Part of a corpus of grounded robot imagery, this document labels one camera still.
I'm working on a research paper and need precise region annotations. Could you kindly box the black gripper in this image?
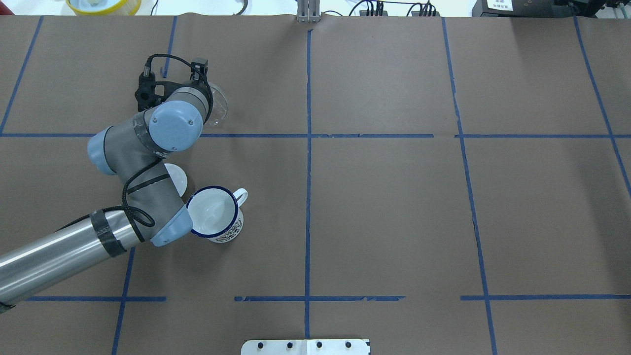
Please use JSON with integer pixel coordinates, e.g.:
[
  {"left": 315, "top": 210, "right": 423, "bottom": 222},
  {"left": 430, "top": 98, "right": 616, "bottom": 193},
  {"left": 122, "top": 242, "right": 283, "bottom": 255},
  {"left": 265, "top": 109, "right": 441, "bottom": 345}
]
[{"left": 191, "top": 58, "right": 208, "bottom": 85}]

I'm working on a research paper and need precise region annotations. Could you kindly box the clear glass funnel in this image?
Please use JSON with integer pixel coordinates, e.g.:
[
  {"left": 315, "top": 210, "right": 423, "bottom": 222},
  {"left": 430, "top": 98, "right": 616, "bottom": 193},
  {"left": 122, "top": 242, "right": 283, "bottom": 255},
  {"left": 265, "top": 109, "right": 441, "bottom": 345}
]
[{"left": 206, "top": 82, "right": 229, "bottom": 126}]

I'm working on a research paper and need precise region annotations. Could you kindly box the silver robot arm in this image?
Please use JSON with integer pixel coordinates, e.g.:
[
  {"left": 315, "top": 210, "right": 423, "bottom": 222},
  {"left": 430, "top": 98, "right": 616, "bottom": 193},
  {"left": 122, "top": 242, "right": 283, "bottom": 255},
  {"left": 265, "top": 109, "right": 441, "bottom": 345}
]
[{"left": 0, "top": 54, "right": 213, "bottom": 313}]

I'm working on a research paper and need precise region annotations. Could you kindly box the yellow tape roll with dish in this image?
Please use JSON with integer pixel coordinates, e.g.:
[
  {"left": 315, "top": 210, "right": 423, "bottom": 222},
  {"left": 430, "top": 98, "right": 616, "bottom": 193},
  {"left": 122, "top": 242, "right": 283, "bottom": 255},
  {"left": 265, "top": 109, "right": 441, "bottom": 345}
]
[{"left": 65, "top": 0, "right": 142, "bottom": 16}]

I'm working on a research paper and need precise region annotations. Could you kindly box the white enamel mug blue rim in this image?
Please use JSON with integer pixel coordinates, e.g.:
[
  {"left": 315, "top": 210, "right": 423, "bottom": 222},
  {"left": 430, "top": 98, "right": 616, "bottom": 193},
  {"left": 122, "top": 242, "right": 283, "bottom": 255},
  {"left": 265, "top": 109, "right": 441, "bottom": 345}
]
[{"left": 186, "top": 185, "right": 248, "bottom": 244}]

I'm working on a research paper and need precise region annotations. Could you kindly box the black box device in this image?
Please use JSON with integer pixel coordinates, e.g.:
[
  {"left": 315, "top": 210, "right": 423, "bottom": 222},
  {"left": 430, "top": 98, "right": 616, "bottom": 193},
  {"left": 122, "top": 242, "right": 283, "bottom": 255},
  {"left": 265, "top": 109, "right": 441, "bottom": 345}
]
[{"left": 471, "top": 0, "right": 554, "bottom": 18}]

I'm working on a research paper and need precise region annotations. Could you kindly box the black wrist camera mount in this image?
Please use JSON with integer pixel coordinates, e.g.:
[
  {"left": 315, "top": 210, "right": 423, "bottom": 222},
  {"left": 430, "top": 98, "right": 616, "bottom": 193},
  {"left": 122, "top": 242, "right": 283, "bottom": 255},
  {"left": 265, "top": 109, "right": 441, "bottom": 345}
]
[{"left": 134, "top": 67, "right": 180, "bottom": 112}]

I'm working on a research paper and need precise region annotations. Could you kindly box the aluminium frame post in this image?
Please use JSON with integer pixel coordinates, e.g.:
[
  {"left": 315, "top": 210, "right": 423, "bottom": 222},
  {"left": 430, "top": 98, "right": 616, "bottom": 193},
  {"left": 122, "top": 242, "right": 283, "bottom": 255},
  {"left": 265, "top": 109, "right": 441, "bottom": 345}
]
[{"left": 296, "top": 0, "right": 321, "bottom": 23}]

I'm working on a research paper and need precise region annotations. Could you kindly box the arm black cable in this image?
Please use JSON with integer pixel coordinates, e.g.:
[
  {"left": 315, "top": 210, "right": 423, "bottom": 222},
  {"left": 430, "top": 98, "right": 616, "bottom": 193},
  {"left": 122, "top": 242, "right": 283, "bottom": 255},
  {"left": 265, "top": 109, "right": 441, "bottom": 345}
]
[{"left": 54, "top": 53, "right": 213, "bottom": 243}]

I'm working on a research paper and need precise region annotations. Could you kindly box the white pedestal column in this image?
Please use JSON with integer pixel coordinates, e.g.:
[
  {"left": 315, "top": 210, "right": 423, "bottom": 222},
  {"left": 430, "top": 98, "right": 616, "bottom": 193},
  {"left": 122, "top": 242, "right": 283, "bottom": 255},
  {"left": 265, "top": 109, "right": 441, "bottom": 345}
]
[{"left": 241, "top": 339, "right": 371, "bottom": 355}]

